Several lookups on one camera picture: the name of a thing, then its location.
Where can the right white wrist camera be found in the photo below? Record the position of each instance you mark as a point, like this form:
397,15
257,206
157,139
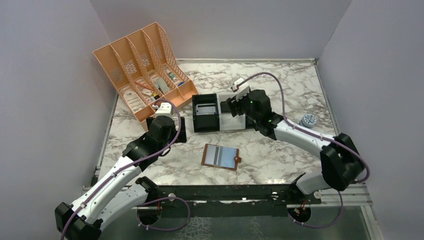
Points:
240,88

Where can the brown leather card holder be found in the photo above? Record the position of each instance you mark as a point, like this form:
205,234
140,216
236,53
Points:
222,157

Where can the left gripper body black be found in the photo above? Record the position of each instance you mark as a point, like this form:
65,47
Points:
172,137

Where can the black bin left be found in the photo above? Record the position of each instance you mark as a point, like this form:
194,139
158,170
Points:
206,123

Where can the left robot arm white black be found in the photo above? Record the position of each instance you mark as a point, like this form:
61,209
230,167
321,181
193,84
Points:
121,188

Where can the silver card with magnetic stripe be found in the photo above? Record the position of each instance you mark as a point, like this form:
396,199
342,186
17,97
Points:
213,155

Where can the blue white small jar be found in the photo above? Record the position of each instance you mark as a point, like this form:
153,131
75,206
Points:
309,120

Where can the orange plastic file organizer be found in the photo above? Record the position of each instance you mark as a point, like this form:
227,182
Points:
142,68

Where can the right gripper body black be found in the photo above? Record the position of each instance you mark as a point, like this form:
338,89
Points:
242,106

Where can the white bin middle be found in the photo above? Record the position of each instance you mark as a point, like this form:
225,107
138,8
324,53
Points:
226,121

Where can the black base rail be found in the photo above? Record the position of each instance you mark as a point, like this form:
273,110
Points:
215,201

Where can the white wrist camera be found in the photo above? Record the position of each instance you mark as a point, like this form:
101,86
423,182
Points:
164,109
240,88

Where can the white card in black bin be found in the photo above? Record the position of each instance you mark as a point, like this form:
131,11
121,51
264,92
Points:
205,109

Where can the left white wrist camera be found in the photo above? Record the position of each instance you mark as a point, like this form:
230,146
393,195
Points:
164,109

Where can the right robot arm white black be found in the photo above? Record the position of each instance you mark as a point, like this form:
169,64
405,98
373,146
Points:
340,162

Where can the black object in white bin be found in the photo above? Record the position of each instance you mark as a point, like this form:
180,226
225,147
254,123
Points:
224,107

